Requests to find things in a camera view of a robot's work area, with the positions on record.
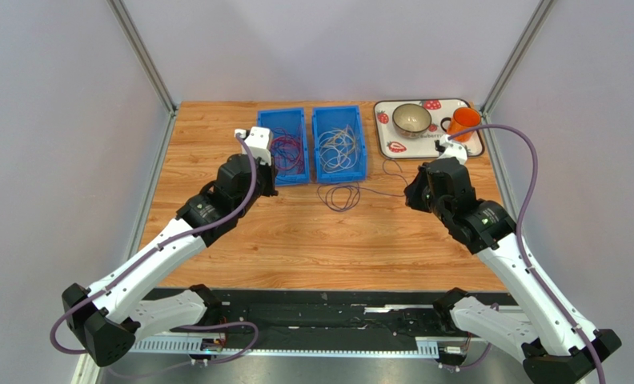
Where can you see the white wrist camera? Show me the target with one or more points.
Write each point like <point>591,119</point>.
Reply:
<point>449,149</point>
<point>258,140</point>

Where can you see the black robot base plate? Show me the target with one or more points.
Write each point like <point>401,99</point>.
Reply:
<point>330,318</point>

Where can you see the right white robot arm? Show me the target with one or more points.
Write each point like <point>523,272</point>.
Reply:
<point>556,343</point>

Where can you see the strawberry print tray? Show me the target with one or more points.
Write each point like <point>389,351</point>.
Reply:
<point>395,145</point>

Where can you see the right aluminium frame post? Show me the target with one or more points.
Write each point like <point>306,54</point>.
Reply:
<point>519,51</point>

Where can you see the right blue plastic bin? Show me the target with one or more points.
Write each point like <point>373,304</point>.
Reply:
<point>340,145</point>

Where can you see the left blue plastic bin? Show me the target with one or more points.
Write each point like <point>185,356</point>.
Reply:
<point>289,146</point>

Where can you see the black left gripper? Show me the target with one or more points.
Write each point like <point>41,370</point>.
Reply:
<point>269,171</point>

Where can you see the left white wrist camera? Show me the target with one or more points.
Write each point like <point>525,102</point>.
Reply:
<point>258,140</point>

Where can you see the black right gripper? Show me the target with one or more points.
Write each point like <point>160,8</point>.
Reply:
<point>418,190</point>

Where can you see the slotted cable duct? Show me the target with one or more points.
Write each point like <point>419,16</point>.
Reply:
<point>421,348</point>

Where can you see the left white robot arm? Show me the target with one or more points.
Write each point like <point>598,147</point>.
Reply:
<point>112,314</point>

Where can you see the aluminium frame post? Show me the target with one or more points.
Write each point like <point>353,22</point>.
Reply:
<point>130,29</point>
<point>519,51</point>

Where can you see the beige ceramic bowl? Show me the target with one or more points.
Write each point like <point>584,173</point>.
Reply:
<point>411,120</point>

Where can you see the orange mug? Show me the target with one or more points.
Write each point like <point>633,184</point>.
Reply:
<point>462,119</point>

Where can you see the left aluminium frame post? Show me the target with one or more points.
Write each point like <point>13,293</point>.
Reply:
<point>130,29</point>

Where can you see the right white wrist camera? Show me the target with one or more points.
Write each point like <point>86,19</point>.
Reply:
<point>449,149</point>

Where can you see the blue plastic bin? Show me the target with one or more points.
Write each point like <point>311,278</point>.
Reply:
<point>340,145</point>
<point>289,146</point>

